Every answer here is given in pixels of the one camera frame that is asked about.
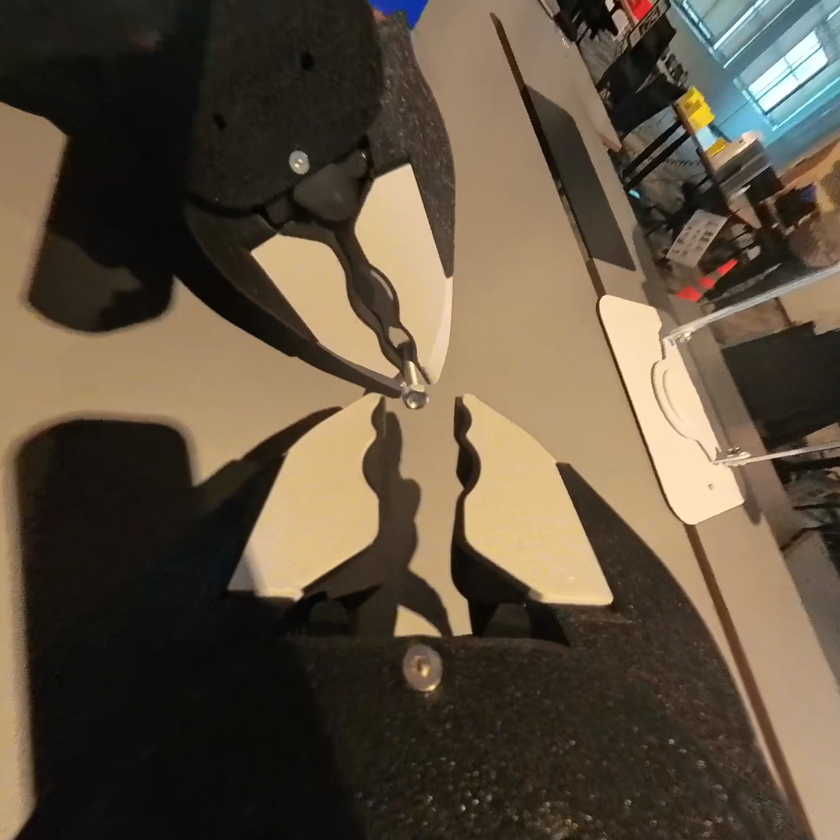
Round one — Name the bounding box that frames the white sign stand base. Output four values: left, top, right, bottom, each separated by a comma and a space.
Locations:
598, 294, 746, 526

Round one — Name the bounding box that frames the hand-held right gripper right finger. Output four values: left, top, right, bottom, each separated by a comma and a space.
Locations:
450, 392, 616, 610

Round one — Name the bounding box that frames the person's left forearm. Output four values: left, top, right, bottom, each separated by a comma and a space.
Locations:
0, 0, 198, 119

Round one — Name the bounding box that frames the grid pane window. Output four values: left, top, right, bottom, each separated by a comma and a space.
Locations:
682, 0, 840, 132

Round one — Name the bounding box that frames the black box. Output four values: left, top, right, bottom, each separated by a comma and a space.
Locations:
722, 325, 840, 447

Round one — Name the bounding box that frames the yellow bin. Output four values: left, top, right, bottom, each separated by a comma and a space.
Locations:
676, 87, 714, 127

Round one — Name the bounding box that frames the blue plastic bin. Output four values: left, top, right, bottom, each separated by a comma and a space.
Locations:
369, 0, 431, 30

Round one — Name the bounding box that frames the black office chair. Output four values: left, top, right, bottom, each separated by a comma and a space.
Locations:
594, 13, 690, 135

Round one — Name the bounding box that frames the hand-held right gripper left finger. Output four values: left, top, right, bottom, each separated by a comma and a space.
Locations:
227, 394, 395, 599

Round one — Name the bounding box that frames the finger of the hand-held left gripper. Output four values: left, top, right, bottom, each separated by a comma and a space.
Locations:
251, 230, 404, 382
328, 159, 455, 388

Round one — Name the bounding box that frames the black desk mat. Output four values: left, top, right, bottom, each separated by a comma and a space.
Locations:
527, 87, 637, 271

